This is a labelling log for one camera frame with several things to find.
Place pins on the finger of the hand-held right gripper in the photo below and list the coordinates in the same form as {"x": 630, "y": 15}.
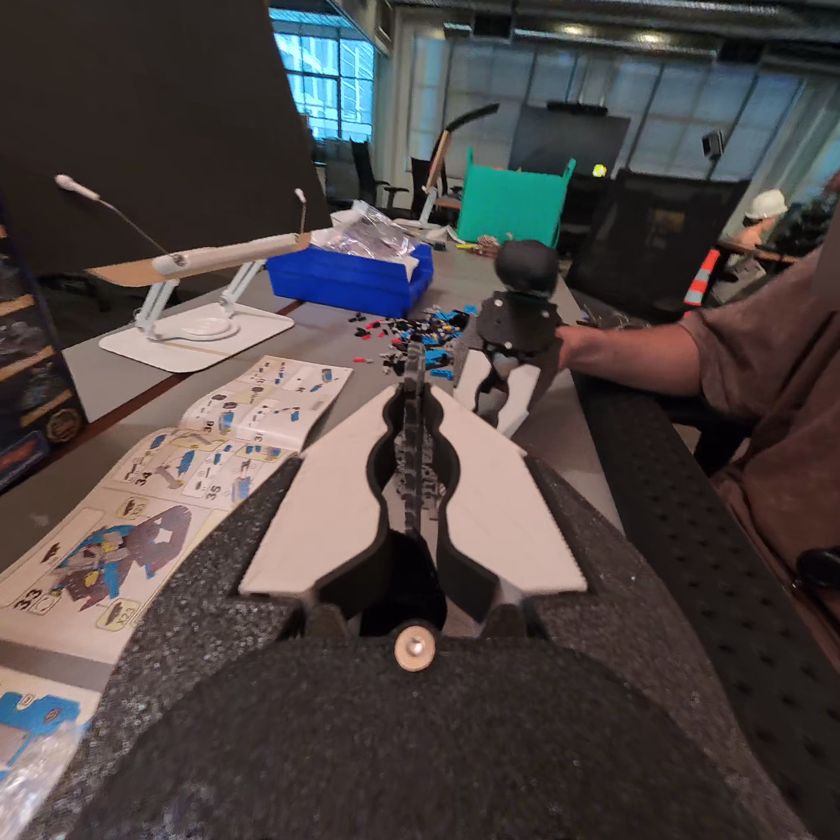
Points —
{"x": 474, "y": 380}
{"x": 523, "y": 397}

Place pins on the small wooden model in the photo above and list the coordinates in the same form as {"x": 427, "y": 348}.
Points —
{"x": 489, "y": 244}

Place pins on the black panel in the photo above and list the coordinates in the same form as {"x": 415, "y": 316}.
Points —
{"x": 164, "y": 118}

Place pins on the white adjustable stand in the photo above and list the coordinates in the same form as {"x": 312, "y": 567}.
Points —
{"x": 197, "y": 328}

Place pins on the blue sticker sheet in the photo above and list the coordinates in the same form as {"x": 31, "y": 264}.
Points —
{"x": 39, "y": 715}

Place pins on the black monitor screen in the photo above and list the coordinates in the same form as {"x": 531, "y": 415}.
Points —
{"x": 568, "y": 141}

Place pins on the curved wooden desk lamp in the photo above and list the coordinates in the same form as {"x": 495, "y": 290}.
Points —
{"x": 446, "y": 151}

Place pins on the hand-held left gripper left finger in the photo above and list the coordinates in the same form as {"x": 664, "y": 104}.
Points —
{"x": 315, "y": 525}

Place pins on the blue building set box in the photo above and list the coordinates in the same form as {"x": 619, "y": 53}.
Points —
{"x": 33, "y": 394}

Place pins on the grey desk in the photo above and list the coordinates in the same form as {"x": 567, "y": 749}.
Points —
{"x": 328, "y": 341}

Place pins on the blue plastic bin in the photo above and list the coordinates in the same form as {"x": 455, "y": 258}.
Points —
{"x": 348, "y": 279}

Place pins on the building instruction booklet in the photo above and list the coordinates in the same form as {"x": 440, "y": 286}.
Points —
{"x": 164, "y": 472}

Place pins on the crumpled clear plastic bag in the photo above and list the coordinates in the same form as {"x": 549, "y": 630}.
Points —
{"x": 33, "y": 787}

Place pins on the person's right forearm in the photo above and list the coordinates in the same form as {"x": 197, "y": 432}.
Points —
{"x": 643, "y": 358}

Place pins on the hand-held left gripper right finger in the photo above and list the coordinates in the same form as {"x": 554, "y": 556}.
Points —
{"x": 512, "y": 525}

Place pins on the heap of blue black bricks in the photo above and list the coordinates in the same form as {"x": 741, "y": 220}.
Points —
{"x": 433, "y": 334}

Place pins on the person's right hand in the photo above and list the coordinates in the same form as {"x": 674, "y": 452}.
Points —
{"x": 574, "y": 348}

